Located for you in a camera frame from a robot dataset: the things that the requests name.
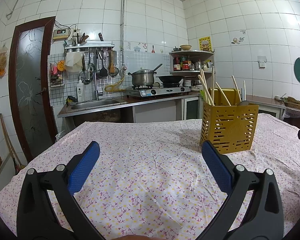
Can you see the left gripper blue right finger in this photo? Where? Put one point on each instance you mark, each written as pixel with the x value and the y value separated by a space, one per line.
pixel 263 218

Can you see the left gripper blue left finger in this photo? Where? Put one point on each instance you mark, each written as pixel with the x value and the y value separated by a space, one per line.
pixel 36 218

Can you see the wooden chopstick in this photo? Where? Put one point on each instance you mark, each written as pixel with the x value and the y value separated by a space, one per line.
pixel 213 84
pixel 223 94
pixel 202 74
pixel 202 80
pixel 236 87
pixel 244 91

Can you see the blue handled spoon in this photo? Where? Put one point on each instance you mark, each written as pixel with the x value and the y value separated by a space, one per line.
pixel 244 103

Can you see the green handled fork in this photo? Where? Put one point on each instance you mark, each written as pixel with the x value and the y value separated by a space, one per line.
pixel 202 93

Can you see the yellow perforated utensil holder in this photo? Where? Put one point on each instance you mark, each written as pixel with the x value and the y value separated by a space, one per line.
pixel 229 128

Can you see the floral tablecloth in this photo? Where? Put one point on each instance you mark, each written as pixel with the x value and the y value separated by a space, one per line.
pixel 151 179

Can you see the steel sink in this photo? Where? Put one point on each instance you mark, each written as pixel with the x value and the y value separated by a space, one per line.
pixel 98 103

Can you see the chrome faucet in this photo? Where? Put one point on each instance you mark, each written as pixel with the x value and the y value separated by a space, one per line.
pixel 93 78

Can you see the white soap bottle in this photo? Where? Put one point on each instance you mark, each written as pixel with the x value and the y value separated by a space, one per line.
pixel 80 90

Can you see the dark wooden glass door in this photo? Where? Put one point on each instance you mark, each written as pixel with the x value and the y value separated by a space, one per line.
pixel 28 86

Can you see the corner shelf with bottles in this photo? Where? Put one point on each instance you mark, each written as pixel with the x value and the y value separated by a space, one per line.
pixel 190 62

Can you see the black wok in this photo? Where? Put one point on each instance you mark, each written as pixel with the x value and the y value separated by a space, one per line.
pixel 170 79

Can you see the gas stove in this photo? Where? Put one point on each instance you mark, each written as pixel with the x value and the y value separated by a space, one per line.
pixel 146 92

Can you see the steel cooking pot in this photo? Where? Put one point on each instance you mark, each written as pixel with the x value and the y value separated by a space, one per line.
pixel 143 77

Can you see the yellow wall poster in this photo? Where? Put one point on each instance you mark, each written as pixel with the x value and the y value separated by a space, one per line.
pixel 205 44

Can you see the wall utensil rack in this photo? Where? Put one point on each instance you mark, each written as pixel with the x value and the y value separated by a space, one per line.
pixel 92 59

